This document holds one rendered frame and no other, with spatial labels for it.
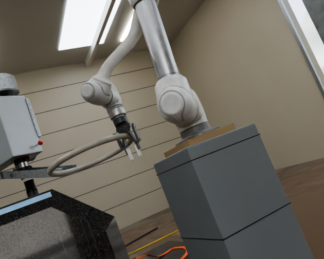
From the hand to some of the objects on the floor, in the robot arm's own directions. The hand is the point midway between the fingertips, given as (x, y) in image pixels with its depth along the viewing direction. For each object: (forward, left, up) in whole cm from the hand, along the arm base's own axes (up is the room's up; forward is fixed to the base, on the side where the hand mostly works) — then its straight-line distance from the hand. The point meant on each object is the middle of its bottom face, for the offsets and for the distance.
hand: (134, 152), depth 165 cm
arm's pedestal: (-23, +22, -89) cm, 95 cm away
